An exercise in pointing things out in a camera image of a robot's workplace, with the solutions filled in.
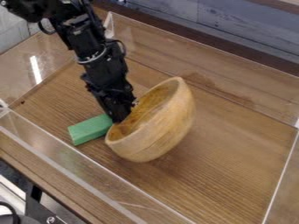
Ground black table leg bracket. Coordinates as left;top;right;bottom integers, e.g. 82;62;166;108
23;184;67;224

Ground green rectangular block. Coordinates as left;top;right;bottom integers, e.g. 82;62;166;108
67;114;113;145

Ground clear acrylic enclosure wall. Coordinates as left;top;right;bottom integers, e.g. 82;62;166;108
0;14;299;224

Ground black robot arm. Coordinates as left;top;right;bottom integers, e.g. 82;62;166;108
0;0;136;123

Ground brown wooden bowl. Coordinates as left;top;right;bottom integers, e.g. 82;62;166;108
105;77;194;163

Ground black cable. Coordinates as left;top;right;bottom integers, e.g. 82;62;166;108
0;202;21;224

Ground clear acrylic corner bracket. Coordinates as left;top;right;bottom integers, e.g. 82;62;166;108
103;12;114;39

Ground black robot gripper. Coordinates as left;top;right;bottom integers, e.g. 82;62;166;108
78;47;136;123

